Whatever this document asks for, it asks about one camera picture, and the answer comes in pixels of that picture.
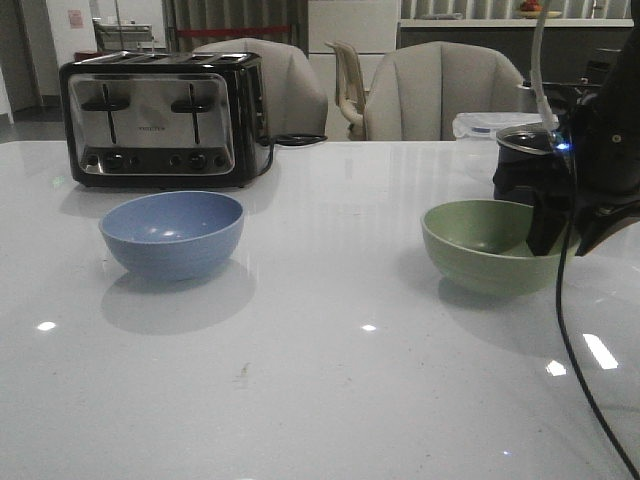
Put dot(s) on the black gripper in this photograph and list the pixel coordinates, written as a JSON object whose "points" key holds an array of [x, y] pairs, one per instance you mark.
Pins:
{"points": [[604, 125]]}

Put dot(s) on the green bowl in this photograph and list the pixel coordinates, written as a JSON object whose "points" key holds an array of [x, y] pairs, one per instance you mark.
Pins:
{"points": [[480, 245]]}

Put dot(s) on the blue bowl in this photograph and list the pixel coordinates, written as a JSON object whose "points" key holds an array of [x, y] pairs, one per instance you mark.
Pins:
{"points": [[173, 236]]}

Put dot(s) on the dark blue cooking pot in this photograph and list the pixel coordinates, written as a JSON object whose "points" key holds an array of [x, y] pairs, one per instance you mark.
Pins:
{"points": [[527, 166]]}

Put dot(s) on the clear plastic container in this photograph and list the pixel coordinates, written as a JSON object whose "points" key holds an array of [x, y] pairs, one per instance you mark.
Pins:
{"points": [[486, 125]]}

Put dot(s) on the dark kitchen counter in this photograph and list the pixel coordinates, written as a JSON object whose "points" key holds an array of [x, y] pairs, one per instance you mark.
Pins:
{"points": [[561, 54]]}

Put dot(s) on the beige armchair on right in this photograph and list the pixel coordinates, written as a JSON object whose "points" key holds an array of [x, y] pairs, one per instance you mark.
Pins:
{"points": [[417, 91]]}

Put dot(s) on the fruit plate on counter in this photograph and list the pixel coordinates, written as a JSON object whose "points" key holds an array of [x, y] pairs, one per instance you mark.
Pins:
{"points": [[532, 9]]}

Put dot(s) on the beige plastic chair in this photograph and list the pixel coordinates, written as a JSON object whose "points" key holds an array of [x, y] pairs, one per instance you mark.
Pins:
{"points": [[350, 94]]}

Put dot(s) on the white refrigerator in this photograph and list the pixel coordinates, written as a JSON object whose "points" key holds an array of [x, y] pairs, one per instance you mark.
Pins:
{"points": [[368, 26]]}

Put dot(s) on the beige armchair behind toaster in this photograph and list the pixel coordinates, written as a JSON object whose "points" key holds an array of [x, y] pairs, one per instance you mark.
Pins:
{"points": [[294, 99]]}

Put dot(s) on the red barrier belt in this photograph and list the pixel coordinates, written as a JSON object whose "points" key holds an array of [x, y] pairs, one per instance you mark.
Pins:
{"points": [[234, 32]]}

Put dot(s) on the beige curtain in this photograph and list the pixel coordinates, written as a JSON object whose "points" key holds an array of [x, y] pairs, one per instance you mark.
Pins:
{"points": [[215, 14]]}

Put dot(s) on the black and silver toaster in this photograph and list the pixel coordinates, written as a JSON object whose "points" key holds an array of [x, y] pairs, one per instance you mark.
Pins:
{"points": [[169, 120]]}

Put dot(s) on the metal cart in hallway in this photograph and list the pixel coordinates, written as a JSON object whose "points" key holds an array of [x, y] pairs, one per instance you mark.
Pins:
{"points": [[117, 37]]}

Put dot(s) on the red bin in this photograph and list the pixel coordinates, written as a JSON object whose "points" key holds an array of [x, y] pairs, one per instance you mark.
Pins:
{"points": [[86, 54]]}

